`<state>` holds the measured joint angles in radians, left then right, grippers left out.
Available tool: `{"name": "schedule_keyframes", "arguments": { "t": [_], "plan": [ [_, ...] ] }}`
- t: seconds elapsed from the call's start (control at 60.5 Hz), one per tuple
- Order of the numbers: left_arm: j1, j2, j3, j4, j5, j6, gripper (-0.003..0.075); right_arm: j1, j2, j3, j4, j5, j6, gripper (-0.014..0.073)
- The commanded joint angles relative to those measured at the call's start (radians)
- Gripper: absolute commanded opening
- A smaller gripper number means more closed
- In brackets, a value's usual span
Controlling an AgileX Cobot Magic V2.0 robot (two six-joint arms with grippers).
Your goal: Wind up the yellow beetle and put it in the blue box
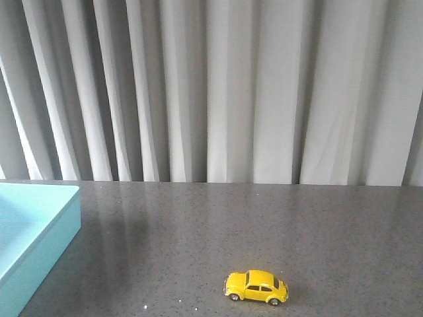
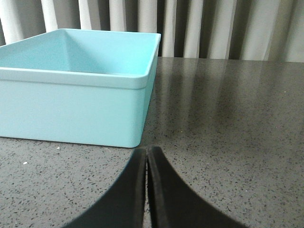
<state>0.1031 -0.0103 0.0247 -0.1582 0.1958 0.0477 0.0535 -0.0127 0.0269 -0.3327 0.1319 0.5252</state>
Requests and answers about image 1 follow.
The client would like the yellow toy beetle car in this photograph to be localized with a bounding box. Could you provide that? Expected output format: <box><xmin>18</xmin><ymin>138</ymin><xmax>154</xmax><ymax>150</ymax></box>
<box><xmin>223</xmin><ymin>269</ymin><xmax>289</xmax><ymax>306</ymax></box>

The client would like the light blue storage box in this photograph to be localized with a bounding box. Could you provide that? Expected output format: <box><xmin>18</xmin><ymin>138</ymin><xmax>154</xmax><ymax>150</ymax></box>
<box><xmin>1</xmin><ymin>183</ymin><xmax>81</xmax><ymax>316</ymax></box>

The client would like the grey pleated curtain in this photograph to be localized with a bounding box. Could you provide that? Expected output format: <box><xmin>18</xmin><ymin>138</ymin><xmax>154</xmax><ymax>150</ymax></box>
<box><xmin>1</xmin><ymin>1</ymin><xmax>422</xmax><ymax>186</ymax></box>

